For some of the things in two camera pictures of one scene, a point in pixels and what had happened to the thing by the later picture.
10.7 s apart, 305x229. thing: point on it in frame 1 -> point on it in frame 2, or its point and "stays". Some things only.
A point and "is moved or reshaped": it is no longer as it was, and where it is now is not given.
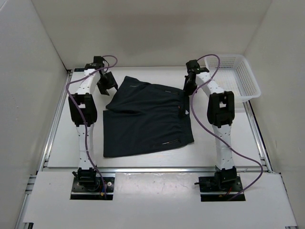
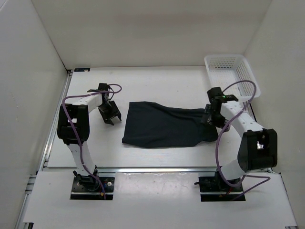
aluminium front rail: x=51 y=169 stays
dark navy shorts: x=141 y=117 is moved or reshaped
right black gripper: x=187 y=89 -> x=206 y=119
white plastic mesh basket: x=235 y=75 stays
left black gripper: x=111 y=83 -> x=116 y=110
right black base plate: x=211 y=191 stays
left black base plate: x=94 y=192 stays
